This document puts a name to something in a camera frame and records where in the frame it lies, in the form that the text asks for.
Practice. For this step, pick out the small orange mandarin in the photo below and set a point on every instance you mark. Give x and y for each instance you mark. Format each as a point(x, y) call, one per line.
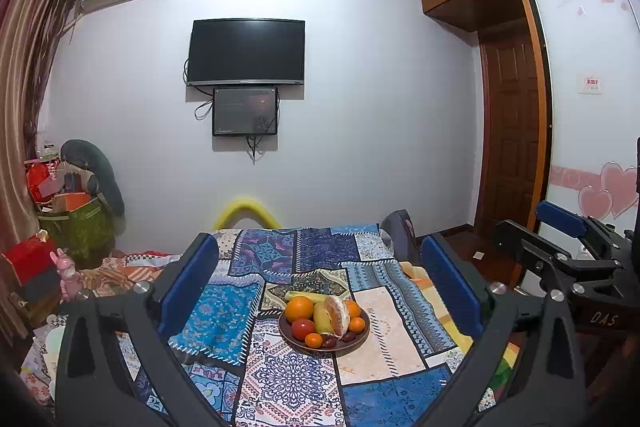
point(357, 324)
point(313, 340)

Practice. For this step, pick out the dark red jujube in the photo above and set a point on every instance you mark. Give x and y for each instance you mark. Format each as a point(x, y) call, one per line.
point(328, 343)
point(349, 337)

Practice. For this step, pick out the large orange with sticker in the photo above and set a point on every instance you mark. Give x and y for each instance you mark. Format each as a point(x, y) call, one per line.
point(299, 308)

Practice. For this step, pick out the brown fruit bowl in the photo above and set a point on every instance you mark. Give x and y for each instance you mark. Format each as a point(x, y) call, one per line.
point(350, 348)

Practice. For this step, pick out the small black wall monitor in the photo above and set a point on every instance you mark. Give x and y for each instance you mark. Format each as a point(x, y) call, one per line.
point(245, 112)

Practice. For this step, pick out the white heart-print wardrobe door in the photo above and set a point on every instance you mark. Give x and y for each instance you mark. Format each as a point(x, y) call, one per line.
point(585, 32)

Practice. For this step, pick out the grey plush pillow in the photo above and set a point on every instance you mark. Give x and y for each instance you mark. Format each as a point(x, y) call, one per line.
point(105, 172)

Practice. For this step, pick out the pink plush toy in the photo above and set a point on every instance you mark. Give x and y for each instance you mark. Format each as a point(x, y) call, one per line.
point(67, 274)

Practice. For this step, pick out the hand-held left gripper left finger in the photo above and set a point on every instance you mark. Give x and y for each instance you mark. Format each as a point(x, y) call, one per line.
point(187, 287)

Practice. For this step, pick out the brown wooden door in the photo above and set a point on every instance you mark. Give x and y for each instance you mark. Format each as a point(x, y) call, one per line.
point(510, 132)

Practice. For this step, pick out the green fabric bag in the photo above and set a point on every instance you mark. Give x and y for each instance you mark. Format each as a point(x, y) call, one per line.
point(80, 232)

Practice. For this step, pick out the yellow-green sugarcane piece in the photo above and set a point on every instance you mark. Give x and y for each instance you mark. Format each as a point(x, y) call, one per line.
point(305, 295)

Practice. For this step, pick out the black wall television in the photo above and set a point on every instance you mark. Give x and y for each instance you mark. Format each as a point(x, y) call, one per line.
point(246, 52)

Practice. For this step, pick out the stack of red boxes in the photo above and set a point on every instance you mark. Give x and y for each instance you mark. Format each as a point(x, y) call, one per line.
point(45, 182)

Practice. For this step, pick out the yellow-green pear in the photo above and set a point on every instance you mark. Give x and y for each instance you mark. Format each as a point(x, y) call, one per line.
point(321, 319)

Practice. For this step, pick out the red flat box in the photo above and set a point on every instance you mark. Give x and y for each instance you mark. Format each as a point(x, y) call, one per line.
point(30, 257)

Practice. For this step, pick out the peeled pomelo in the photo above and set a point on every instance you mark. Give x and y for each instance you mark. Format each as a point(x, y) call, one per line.
point(336, 314)

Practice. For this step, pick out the red white door sticker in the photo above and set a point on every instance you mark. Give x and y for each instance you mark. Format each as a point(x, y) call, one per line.
point(592, 83)

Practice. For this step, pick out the yellow foam arch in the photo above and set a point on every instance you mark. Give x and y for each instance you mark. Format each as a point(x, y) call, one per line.
point(245, 205)

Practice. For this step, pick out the red apple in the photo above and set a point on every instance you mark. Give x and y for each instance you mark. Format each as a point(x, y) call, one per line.
point(301, 329)

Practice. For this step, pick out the dark grey box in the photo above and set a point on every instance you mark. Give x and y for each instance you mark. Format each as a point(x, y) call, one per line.
point(37, 294)

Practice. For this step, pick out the brown striped curtain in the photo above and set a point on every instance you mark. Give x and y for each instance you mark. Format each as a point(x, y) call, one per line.
point(20, 107)

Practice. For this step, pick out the orange checkered blanket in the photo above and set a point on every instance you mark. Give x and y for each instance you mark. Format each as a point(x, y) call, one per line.
point(130, 269)

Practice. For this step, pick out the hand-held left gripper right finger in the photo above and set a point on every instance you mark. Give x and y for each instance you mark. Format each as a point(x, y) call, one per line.
point(452, 287)

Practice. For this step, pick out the blue patchwork tablecloth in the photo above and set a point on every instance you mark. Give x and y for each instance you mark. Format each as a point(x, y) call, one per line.
point(290, 387)

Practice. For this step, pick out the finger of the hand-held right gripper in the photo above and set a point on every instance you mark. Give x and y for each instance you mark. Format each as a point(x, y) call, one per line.
point(560, 218)

